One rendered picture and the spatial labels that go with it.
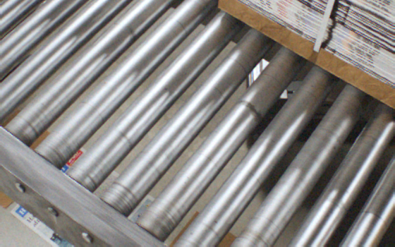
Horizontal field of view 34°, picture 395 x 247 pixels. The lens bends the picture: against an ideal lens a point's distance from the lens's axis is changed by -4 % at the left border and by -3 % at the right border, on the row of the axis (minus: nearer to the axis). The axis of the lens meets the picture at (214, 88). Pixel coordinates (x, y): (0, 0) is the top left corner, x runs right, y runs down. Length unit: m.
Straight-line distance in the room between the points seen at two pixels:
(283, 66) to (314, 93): 0.07
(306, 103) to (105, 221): 0.37
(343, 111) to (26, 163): 0.50
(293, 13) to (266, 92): 0.13
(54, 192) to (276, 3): 0.45
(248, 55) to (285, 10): 0.10
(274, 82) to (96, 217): 0.36
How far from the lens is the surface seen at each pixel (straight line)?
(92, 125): 1.03
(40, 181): 0.98
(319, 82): 1.10
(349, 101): 1.09
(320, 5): 1.03
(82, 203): 0.95
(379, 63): 1.05
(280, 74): 1.10
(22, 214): 1.85
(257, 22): 1.12
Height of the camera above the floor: 1.65
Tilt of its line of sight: 53 degrees down
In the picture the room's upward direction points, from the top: 8 degrees clockwise
